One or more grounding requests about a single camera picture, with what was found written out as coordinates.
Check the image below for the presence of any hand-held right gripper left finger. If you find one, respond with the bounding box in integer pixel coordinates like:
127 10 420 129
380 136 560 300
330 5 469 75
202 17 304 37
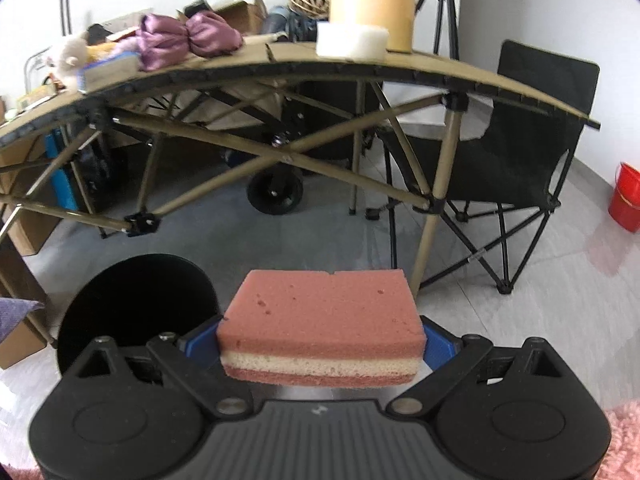
62 315 256 418

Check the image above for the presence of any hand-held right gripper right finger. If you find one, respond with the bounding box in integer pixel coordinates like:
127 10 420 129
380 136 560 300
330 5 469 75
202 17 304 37
387 315 578 418

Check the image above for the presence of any black trash bin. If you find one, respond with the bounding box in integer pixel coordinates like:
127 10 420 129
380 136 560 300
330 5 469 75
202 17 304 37
56 255 219 376

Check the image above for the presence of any pink layered sponge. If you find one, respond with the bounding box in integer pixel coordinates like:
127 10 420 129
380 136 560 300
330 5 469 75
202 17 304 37
216 269 427 388

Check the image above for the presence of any purple satin cloth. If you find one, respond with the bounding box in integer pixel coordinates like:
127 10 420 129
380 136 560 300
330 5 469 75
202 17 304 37
136 12 244 72

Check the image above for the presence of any white plush hamster toy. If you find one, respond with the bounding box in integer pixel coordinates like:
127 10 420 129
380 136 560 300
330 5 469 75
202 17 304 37
47 32 91 92

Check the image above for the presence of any black folding wagon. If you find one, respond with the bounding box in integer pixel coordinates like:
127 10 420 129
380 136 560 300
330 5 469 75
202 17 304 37
225 80 381 216

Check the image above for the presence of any tan folding table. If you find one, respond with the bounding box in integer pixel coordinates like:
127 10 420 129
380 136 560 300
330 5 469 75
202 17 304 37
0 42 601 301

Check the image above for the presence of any blue box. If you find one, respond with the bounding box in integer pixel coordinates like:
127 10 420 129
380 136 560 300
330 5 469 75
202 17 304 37
45 127 83 213

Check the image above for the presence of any black folding chair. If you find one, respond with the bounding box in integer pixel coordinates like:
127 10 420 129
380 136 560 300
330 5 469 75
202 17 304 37
382 39 601 295

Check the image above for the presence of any red bucket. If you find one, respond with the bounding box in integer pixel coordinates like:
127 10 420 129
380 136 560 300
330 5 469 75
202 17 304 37
607 161 640 233

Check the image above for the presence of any white foam block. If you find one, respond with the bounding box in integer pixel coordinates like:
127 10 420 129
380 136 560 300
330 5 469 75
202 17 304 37
316 22 391 59

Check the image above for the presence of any open brown cardboard box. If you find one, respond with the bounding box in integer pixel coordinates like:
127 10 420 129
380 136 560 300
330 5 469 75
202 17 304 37
177 0 268 36

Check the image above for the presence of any dark blue backpack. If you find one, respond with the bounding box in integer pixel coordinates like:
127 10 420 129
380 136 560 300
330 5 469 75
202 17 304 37
262 6 321 43

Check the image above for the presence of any black cart handle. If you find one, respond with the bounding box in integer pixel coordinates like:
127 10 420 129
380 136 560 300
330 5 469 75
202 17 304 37
50 0 78 38

